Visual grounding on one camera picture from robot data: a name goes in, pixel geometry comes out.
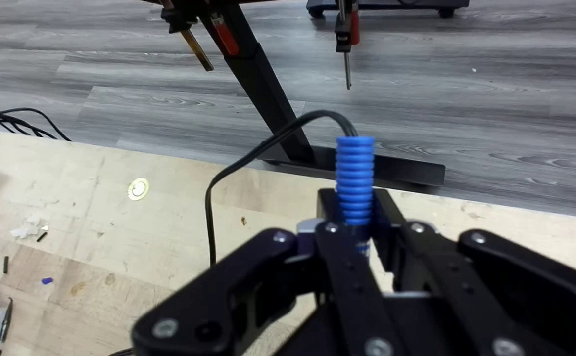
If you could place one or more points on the red black hanging clamp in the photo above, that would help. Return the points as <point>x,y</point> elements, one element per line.
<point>346,34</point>

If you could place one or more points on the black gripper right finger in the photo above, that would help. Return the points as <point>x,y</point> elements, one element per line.
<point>496,297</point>

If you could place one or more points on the blue spot welding pen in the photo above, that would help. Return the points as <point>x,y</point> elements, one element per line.
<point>354,179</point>

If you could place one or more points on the black stand with base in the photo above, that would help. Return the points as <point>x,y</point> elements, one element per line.
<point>231,34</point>

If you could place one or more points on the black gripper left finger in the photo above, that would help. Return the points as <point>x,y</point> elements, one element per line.
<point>227,307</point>

